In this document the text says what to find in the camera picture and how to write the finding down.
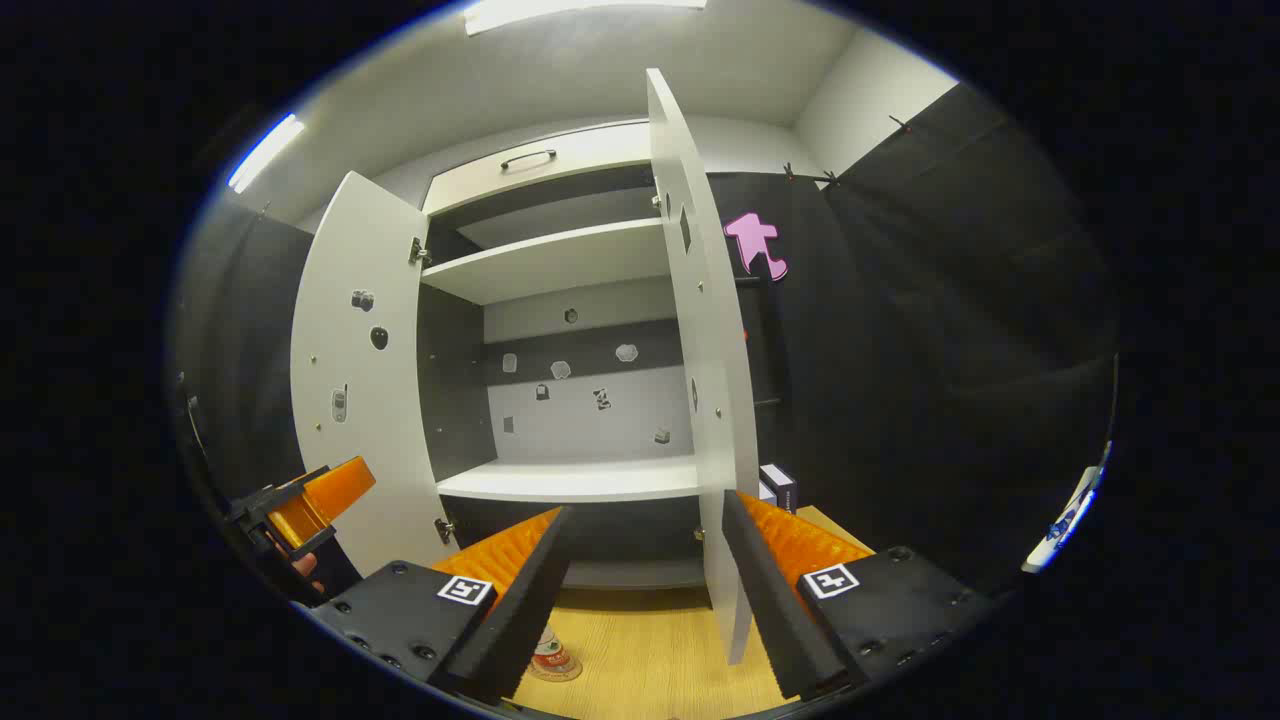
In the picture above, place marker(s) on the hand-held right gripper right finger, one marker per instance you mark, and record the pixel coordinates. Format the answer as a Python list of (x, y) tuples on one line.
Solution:
[(775, 610)]

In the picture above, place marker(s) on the white cabinet with shelves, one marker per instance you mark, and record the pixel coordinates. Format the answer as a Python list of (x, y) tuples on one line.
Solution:
[(580, 480)]

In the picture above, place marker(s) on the round wooden coaster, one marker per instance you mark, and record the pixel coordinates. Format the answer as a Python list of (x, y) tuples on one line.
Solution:
[(560, 675)]

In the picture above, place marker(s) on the white cabinet door cat sticker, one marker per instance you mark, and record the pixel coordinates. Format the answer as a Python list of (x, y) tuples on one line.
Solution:
[(705, 330)]

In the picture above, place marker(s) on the white side table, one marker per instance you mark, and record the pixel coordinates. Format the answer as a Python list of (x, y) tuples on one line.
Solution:
[(1065, 520)]

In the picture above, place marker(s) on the dark box with white top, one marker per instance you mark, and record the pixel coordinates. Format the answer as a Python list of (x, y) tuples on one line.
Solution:
[(782, 488)]

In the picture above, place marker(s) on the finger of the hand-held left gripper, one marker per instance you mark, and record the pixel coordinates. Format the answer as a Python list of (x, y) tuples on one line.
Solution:
[(320, 495)]

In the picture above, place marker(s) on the clear plastic bottle red label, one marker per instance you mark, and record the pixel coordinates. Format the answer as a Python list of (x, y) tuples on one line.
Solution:
[(553, 650)]

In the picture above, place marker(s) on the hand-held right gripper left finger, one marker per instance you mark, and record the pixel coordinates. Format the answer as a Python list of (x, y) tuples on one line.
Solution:
[(525, 610)]

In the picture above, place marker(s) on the white cabinet door camera sticker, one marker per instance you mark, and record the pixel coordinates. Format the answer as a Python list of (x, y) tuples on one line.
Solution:
[(360, 450)]

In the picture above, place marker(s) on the long ceiling light panel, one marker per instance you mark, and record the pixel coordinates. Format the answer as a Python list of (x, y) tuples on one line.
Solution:
[(265, 152), (580, 10)]

